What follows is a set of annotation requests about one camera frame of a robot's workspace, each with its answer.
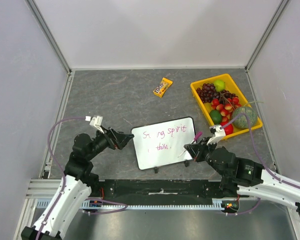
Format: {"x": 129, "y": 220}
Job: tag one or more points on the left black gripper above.
{"x": 113, "y": 136}

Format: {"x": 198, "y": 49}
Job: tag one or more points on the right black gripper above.
{"x": 202, "y": 151}

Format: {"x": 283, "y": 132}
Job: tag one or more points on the pink whiteboard marker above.
{"x": 193, "y": 141}

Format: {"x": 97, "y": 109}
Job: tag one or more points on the white whiteboard black frame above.
{"x": 161, "y": 144}

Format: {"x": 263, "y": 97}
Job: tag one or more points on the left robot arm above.
{"x": 77, "y": 184}

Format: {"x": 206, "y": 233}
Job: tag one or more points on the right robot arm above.
{"x": 245, "y": 177}

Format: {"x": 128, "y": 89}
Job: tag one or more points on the red apple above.
{"x": 229, "y": 129}

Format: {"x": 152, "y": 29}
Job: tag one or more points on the dark green lime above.
{"x": 215, "y": 116}

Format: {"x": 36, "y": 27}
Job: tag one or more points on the green netted melon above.
{"x": 245, "y": 116}

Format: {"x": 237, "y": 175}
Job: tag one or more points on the purple grape bunch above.
{"x": 207, "y": 93}

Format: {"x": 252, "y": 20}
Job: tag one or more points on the yellow candy packet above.
{"x": 160, "y": 90}

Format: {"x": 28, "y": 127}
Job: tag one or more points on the light green pear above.
{"x": 219, "y": 85}

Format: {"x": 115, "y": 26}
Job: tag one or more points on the yellow plastic tray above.
{"x": 230, "y": 87}

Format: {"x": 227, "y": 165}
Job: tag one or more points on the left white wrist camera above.
{"x": 95, "y": 122}

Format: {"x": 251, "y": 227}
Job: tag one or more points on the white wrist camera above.
{"x": 95, "y": 122}
{"x": 218, "y": 133}

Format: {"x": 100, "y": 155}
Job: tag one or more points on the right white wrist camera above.
{"x": 218, "y": 133}

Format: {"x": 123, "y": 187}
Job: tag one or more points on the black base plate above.
{"x": 161, "y": 191}

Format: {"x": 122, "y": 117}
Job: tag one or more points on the slotted cable duct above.
{"x": 216, "y": 205}

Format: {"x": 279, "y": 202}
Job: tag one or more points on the left aluminium frame post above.
{"x": 48, "y": 34}

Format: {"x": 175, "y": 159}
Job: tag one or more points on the aluminium frame post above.
{"x": 48, "y": 34}
{"x": 267, "y": 33}

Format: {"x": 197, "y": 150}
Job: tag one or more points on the right aluminium frame post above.
{"x": 267, "y": 33}

